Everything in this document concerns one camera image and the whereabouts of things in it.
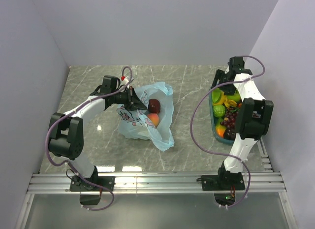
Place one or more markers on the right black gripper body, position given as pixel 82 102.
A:
pixel 220 76

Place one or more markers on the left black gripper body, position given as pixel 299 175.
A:
pixel 125 98

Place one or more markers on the red fake apple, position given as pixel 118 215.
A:
pixel 154 106

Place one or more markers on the light blue plastic bag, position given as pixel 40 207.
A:
pixel 138 125

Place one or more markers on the orange fake peach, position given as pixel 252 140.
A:
pixel 154 118

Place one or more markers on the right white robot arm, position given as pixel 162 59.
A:
pixel 251 124

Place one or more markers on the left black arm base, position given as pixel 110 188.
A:
pixel 90 190

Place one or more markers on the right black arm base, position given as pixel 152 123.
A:
pixel 225 190

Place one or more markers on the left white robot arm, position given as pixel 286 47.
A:
pixel 66 130

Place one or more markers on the green fake leaf fruit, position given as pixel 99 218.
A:
pixel 218 97

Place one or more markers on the yellow fake bananas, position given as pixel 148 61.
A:
pixel 230 103

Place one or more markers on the green fake custard apple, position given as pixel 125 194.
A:
pixel 219 111

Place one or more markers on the small orange fake fruit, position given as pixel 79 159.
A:
pixel 220 130

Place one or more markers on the dark fake plum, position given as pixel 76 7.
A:
pixel 229 134

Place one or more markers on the teal plastic fruit basket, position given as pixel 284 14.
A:
pixel 215 121

